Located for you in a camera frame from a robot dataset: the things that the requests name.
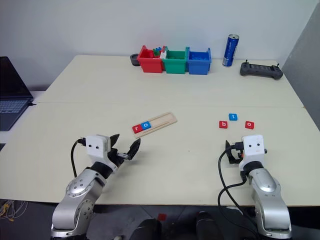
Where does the grey partition panel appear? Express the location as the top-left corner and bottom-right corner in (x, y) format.
(280, 0), (320, 118)

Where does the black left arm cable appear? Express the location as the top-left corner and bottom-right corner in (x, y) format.
(70, 137), (87, 179)

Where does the red plastic bin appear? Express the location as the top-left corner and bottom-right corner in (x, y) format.
(137, 45), (167, 74)

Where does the black handheld controller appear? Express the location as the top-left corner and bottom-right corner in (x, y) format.
(239, 59), (284, 81)

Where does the blue plastic bin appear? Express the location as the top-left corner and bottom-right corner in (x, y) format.
(185, 46), (213, 76)

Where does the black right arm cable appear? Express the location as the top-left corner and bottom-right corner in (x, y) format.
(217, 149), (262, 240)

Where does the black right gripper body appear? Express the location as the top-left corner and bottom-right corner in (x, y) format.
(230, 141), (245, 165)

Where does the black round container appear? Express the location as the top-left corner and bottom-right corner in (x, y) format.
(129, 53), (142, 68)

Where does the dark laptop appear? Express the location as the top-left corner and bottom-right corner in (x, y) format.
(0, 56), (35, 132)

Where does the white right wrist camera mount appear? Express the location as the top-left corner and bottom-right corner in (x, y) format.
(240, 133), (269, 171)

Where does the wooden letter tray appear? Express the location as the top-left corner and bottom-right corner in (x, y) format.
(131, 111), (179, 140)

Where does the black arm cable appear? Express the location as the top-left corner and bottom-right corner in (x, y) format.
(70, 137), (87, 179)
(217, 149), (262, 240)

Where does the thin pale wire bundle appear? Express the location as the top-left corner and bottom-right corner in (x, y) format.
(0, 199), (29, 223)

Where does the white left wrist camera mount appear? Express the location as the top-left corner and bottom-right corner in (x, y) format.
(84, 134), (111, 161)

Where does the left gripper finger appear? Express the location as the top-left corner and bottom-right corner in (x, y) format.
(125, 138), (142, 161)
(109, 133), (121, 151)

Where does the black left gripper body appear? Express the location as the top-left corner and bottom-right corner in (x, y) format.
(107, 147), (130, 169)

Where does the blue drink can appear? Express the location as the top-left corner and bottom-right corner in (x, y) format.
(222, 33), (241, 68)

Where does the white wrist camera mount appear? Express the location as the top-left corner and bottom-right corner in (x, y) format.
(240, 133), (269, 171)
(84, 134), (111, 161)

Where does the green plastic bin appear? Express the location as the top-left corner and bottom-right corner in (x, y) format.
(162, 46), (190, 75)

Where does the dark rounded shape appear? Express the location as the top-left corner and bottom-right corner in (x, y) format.
(195, 211), (226, 240)
(129, 217), (164, 240)

